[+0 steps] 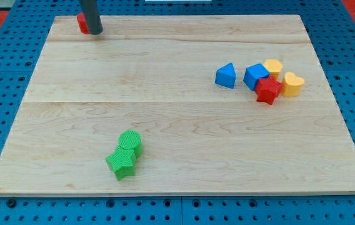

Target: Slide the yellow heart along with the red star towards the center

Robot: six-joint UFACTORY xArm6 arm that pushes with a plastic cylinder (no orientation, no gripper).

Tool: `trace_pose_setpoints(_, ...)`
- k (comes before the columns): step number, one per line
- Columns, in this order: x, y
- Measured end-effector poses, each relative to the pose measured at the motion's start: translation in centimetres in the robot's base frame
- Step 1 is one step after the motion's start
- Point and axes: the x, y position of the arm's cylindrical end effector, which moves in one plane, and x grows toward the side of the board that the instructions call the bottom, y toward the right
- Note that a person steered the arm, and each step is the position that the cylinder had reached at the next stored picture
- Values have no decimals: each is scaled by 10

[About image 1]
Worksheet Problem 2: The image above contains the green star block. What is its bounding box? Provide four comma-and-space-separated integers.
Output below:
106, 146, 136, 181

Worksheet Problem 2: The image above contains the red star block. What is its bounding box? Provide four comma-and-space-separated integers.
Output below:
255, 76, 283, 105

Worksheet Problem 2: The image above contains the yellow heart block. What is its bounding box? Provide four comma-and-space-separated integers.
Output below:
281, 72, 305, 97

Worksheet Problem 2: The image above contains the wooden board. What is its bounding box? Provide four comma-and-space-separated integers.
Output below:
0, 14, 355, 197

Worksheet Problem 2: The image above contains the green cylinder block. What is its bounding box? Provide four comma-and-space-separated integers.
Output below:
118, 130, 143, 158

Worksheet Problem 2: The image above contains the blue triangle block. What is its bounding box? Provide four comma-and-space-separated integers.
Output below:
215, 62, 236, 89

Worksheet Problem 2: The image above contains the blue cube block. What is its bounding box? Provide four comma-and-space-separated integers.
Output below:
243, 63, 269, 91

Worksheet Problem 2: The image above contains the yellow pentagon block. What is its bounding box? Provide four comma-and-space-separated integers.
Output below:
263, 59, 283, 80

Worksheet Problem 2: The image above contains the red block behind pusher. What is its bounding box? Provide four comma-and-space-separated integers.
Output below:
76, 12, 89, 34

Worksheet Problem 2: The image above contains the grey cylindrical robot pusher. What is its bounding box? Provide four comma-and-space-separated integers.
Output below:
79, 0, 103, 35

